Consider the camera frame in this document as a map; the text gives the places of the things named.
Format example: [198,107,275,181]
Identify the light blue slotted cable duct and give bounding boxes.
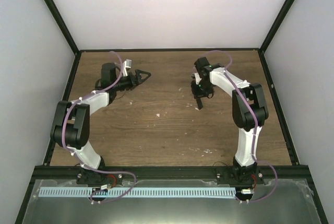
[38,187,236,199]

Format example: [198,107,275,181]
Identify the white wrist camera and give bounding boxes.
[122,59,132,77]
[192,72,201,85]

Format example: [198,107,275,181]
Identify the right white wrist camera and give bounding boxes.
[192,72,201,85]

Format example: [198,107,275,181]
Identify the black aluminium frame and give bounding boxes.
[16,0,328,223]

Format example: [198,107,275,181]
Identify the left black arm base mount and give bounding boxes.
[76,166,123,186]

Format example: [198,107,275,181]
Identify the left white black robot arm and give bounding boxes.
[50,60,151,184]

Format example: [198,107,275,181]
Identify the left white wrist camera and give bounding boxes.
[122,59,132,77]

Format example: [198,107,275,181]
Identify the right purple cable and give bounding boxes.
[208,50,279,204]

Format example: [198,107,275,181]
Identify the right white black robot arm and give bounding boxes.
[191,57,269,184]

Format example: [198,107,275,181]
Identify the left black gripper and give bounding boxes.
[112,70,151,92]

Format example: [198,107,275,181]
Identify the black remote control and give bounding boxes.
[196,96,203,110]

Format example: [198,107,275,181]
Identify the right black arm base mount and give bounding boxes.
[214,165,264,185]

